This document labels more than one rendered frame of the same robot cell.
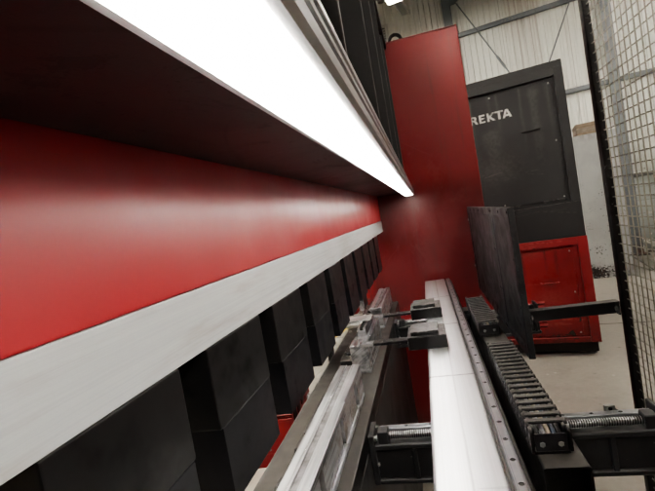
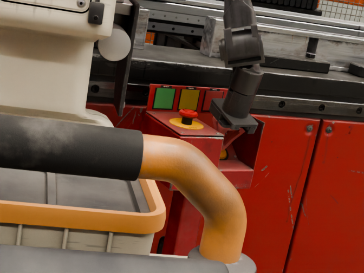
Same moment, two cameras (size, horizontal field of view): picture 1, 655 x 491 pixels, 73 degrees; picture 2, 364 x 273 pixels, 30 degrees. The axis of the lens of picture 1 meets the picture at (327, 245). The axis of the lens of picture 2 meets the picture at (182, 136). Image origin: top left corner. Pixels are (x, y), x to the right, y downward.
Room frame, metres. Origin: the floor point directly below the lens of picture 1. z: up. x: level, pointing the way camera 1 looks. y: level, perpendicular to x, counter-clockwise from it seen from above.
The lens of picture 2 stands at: (2.34, 1.33, 1.14)
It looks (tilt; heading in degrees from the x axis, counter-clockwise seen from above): 16 degrees down; 231
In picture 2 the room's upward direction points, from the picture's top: 11 degrees clockwise
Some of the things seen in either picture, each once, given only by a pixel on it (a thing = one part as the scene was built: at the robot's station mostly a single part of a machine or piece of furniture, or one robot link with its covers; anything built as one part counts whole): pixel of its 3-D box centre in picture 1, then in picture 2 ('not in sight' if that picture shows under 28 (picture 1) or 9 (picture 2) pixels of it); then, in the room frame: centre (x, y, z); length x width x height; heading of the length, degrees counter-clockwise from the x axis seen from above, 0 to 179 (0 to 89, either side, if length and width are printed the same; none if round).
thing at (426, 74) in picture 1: (410, 248); not in sight; (2.58, -0.48, 1.15); 0.85 x 0.25 x 2.30; 77
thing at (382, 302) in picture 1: (381, 306); not in sight; (2.20, -0.22, 0.92); 0.50 x 0.06 x 0.10; 167
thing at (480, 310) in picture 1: (481, 313); not in sight; (1.38, -0.44, 1.02); 0.37 x 0.06 x 0.04; 167
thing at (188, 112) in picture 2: not in sight; (187, 118); (1.48, 0.27, 0.79); 0.04 x 0.04 x 0.04
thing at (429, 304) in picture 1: (405, 310); not in sight; (1.63, -0.25, 1.01); 0.26 x 0.12 x 0.05; 77
